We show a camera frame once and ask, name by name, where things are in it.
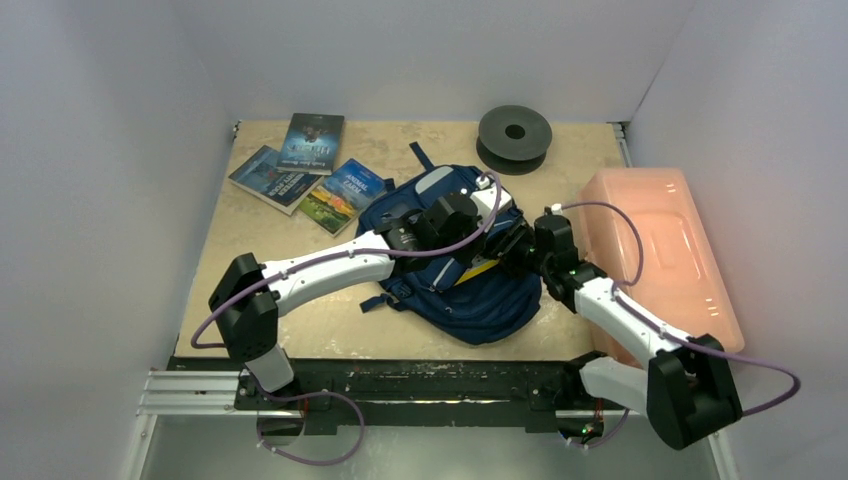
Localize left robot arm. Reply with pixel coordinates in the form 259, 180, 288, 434
205, 187, 504, 409

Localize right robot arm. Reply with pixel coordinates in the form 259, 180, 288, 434
492, 213, 743, 450

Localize navy blue student backpack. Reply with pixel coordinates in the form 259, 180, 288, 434
356, 142, 543, 345

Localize animal farm book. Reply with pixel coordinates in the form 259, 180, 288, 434
298, 158, 386, 237

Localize translucent orange plastic box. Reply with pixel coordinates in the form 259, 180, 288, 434
571, 168, 745, 353

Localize aluminium frame rail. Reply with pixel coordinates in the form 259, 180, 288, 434
118, 370, 741, 479

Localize dark cover book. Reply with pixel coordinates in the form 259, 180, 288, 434
277, 113, 345, 176

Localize dark grey filament spool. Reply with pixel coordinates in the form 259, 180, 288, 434
476, 105, 553, 176

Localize colourful crayon box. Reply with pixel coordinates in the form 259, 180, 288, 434
454, 259, 500, 285

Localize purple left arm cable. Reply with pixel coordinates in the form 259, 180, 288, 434
190, 170, 502, 351

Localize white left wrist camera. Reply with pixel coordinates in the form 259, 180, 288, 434
469, 174, 514, 218

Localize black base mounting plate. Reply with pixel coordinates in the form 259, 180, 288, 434
166, 357, 623, 437

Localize blue cover book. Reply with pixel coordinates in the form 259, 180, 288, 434
228, 145, 323, 216

